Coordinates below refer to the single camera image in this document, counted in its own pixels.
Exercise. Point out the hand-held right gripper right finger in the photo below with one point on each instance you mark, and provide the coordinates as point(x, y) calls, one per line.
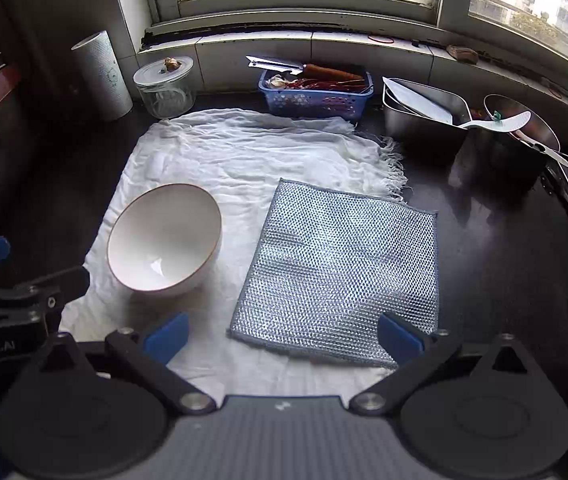
point(401, 336)

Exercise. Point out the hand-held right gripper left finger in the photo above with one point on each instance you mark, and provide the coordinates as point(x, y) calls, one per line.
point(166, 336)

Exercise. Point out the silver mesh dishcloth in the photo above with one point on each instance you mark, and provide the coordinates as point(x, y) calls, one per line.
point(339, 270)

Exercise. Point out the white bowl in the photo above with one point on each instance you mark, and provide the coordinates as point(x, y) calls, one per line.
point(163, 240)

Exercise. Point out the white fringed cloth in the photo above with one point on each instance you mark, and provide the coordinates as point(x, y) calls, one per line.
point(244, 150)

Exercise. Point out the steel pot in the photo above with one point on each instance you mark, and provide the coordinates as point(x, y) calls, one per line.
point(504, 160)

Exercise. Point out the rectangular steel container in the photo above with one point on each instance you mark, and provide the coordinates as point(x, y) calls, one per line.
point(414, 127)

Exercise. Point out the white paper towel roll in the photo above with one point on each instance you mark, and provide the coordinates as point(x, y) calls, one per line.
point(106, 75)

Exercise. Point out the glass jar with lid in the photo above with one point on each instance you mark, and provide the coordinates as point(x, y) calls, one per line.
point(163, 95)

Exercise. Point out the white rice paddle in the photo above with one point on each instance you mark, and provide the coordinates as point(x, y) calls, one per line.
point(506, 122)

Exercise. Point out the blue plastic basket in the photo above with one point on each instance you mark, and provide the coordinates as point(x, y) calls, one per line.
point(314, 102)

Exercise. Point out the small brown ginger piece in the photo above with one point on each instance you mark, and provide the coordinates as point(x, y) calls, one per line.
point(171, 64)

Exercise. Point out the dried red chilies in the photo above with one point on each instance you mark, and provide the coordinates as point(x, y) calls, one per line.
point(329, 83)

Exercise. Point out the garlic bulb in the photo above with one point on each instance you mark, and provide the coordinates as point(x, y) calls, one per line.
point(277, 81)

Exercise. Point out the brown sponge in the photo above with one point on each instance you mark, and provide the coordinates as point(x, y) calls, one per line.
point(462, 54)

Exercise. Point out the red rubber band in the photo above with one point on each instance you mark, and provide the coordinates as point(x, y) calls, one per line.
point(380, 38)

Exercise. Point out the window frame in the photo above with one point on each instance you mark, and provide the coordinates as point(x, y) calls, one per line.
point(309, 15)

